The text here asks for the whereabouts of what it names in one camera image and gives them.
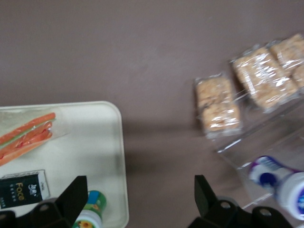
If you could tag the beige plastic tray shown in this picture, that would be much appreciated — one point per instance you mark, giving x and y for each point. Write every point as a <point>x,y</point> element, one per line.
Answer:
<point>95,142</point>

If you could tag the clear rice crisp pack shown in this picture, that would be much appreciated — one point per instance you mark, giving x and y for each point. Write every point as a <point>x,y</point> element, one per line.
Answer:
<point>291,52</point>
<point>217,104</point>
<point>261,78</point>

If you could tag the blue gum bottle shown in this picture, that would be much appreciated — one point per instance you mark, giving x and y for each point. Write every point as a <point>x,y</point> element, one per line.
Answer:
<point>275,180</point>

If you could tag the green gum bottle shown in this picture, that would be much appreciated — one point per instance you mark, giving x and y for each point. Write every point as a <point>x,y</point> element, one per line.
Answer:
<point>93,209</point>

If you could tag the wrapped triangle sandwich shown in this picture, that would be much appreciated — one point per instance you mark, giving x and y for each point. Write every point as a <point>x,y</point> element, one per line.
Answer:
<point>26,135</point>

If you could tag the black flat packet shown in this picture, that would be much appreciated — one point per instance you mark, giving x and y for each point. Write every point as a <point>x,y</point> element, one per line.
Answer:
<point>21,190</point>

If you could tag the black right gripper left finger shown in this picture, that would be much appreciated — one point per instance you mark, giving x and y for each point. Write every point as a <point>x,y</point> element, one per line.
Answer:
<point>69,202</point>

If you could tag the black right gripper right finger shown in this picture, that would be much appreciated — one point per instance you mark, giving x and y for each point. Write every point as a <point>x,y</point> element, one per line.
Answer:
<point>209,209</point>

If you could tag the clear acrylic stepped stand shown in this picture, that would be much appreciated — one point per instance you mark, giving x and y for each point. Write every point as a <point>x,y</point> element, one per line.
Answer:
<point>273,133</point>

